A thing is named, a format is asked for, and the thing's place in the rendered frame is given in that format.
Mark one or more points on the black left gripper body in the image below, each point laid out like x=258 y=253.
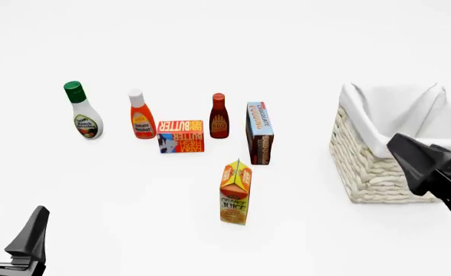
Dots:
x=14 y=270

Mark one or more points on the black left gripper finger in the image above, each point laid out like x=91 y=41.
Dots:
x=31 y=235

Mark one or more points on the white cloth basket liner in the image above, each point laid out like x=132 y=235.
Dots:
x=394 y=115

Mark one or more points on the cream wicker basket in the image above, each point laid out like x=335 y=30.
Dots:
x=363 y=178

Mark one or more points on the orange juice carton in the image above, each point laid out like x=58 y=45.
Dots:
x=235 y=198

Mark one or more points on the ranch dressing bottle green cap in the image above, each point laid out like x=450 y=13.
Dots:
x=87 y=120

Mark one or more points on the tomato ketchup bottle white cap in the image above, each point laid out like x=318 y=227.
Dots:
x=143 y=120

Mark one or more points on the chocolate pudding box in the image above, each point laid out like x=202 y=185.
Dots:
x=260 y=135

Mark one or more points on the red butter box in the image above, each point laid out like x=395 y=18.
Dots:
x=181 y=136

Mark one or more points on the brown BBQ sauce bottle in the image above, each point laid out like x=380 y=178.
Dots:
x=219 y=120

